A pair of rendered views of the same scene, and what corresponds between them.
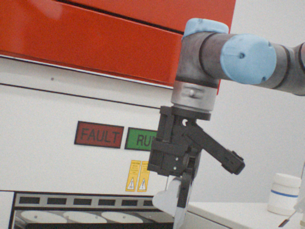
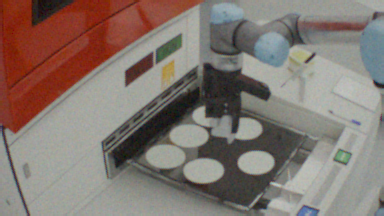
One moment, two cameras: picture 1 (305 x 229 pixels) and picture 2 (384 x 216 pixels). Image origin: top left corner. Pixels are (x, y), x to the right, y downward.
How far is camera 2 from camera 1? 70 cm
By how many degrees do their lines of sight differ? 34
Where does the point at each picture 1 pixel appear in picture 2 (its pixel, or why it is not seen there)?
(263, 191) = not seen: outside the picture
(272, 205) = not seen: hidden behind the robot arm
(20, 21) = (87, 52)
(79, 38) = (122, 31)
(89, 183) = (139, 103)
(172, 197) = (225, 127)
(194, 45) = (226, 33)
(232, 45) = (262, 47)
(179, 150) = (227, 99)
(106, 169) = (147, 85)
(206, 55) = (240, 44)
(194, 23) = (220, 16)
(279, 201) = not seen: hidden behind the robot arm
